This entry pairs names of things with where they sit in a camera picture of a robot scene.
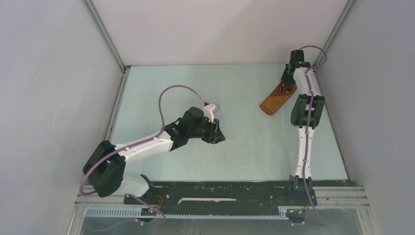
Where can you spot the right aluminium frame post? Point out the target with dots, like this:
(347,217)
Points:
(338,24)

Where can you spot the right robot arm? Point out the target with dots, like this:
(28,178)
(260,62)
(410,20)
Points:
(305,116)

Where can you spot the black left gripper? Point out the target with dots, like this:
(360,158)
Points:
(215,135)

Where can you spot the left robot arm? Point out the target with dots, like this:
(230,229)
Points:
(105,169)

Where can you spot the white cable duct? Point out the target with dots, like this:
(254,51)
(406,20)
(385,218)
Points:
(139,213)

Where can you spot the left aluminium frame post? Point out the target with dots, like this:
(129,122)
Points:
(96,18)

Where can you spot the aluminium frame post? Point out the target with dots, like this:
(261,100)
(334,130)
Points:
(96,18)
(338,24)

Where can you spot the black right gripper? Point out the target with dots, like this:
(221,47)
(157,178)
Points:
(284,80)

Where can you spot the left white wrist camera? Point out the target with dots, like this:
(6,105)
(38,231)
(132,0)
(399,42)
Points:
(209,111)

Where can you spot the orange cloth napkin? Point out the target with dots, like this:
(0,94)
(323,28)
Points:
(274,101)

